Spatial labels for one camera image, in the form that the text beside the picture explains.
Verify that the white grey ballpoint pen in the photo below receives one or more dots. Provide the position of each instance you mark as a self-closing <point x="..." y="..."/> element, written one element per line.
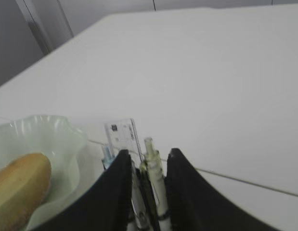
<point x="137" y="202"/>

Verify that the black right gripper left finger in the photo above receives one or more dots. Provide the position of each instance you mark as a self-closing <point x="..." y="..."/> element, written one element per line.
<point x="105" y="206"/>

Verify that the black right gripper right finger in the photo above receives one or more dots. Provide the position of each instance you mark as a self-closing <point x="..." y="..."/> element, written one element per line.
<point x="195" y="205"/>

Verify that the blue white ballpoint pen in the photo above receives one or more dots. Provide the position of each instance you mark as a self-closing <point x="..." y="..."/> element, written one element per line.
<point x="108" y="159"/>

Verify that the cream yellow ballpoint pen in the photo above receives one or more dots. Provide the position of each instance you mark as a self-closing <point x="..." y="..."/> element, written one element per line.
<point x="154" y="185"/>

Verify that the pale green wavy glass bowl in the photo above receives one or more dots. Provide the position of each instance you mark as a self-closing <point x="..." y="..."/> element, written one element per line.
<point x="61" y="142"/>

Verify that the golden bread loaf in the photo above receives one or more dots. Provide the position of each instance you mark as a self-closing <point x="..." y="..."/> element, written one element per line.
<point x="24" y="184"/>

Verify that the clear plastic ruler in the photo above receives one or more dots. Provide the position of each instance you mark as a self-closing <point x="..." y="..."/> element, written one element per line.
<point x="122" y="134"/>

